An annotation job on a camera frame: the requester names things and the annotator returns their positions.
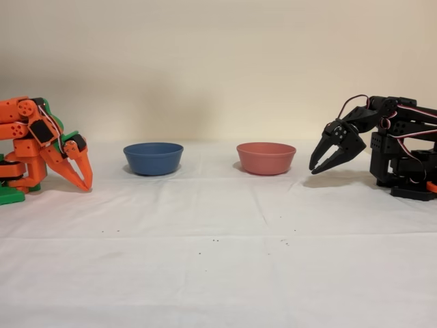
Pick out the pink plastic bowl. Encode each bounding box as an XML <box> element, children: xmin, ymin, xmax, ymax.
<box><xmin>236</xmin><ymin>141</ymin><xmax>297</xmax><ymax>176</ymax></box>

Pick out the blue plastic bowl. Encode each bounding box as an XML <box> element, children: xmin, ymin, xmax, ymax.
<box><xmin>122</xmin><ymin>142</ymin><xmax>184</xmax><ymax>177</ymax></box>

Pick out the white tablecloth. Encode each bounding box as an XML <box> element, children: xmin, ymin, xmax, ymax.
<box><xmin>0</xmin><ymin>138</ymin><xmax>437</xmax><ymax>328</ymax></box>

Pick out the red white servo cable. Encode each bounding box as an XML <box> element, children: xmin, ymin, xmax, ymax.
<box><xmin>336</xmin><ymin>94</ymin><xmax>437</xmax><ymax>185</ymax></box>
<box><xmin>36</xmin><ymin>102</ymin><xmax>68</xmax><ymax>154</ymax></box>

